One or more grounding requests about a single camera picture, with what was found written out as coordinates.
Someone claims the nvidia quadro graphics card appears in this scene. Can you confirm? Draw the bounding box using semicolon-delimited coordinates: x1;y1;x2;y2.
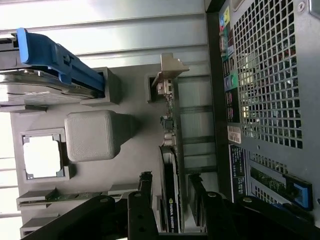
149;52;191;235

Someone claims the green ram stick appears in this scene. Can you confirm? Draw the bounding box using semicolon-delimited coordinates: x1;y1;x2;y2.
44;189;104;202

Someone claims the gray printed rack post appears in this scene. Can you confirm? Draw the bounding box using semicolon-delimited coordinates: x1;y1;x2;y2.
63;109;141;164

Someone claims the hard disk with blue caddy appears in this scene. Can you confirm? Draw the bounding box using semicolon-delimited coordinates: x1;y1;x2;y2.
0;27;106;106

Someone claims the blue card retention latch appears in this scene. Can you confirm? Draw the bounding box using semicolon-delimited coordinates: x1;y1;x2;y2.
282;173;314;211

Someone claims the gray printed parts rack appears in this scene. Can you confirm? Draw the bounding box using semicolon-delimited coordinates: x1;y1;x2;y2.
0;63;219;240

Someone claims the black pc case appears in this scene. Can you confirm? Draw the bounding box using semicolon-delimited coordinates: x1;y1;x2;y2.
204;0;320;222

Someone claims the silver cpu chip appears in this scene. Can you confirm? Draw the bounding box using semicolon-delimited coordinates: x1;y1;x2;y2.
23;135;62;179

